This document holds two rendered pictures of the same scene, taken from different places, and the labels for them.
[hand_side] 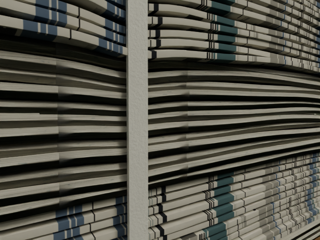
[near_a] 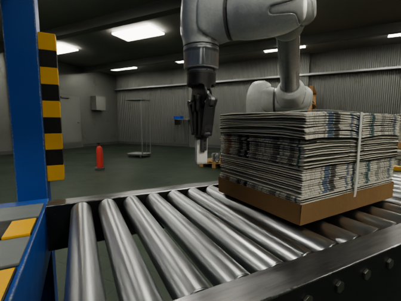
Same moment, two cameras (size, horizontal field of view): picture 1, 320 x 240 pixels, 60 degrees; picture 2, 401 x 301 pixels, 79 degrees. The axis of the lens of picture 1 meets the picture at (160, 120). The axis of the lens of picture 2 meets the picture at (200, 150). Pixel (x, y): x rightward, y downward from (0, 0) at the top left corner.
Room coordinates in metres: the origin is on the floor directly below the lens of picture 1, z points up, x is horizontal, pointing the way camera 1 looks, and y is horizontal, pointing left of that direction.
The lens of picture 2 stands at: (-0.48, 0.29, 1.01)
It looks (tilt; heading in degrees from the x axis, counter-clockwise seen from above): 6 degrees down; 7
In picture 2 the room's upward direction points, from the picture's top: straight up
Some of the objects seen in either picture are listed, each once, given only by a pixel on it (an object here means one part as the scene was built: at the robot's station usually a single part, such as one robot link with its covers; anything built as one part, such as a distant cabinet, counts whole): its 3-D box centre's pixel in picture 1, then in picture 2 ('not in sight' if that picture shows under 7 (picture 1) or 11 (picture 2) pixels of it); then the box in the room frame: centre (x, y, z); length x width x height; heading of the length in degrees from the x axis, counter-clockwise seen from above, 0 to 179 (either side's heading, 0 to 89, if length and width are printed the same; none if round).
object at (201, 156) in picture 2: not in sight; (201, 150); (0.15, 0.37, 0.93); 0.03 x 0.01 x 0.07; 124
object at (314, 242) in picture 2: not in sight; (252, 214); (0.13, 0.24, 0.77); 0.47 x 0.05 x 0.05; 34
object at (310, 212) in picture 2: not in sight; (274, 192); (0.16, 0.18, 0.83); 0.29 x 0.16 x 0.04; 37
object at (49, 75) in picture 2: not in sight; (51, 109); (0.24, 0.86, 1.05); 0.05 x 0.05 x 0.45; 34
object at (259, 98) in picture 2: not in sight; (259, 98); (1.18, 0.12, 1.17); 0.18 x 0.16 x 0.22; 75
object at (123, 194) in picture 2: not in sight; (252, 193); (0.45, 0.21, 0.74); 1.34 x 0.05 x 0.12; 124
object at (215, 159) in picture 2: not in sight; (223, 157); (5.50, 0.50, 0.16); 1.13 x 0.79 x 0.33; 162
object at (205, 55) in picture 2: not in sight; (201, 60); (0.16, 0.37, 1.17); 0.09 x 0.09 x 0.06
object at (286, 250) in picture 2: not in sight; (231, 219); (0.10, 0.29, 0.77); 0.47 x 0.05 x 0.05; 34
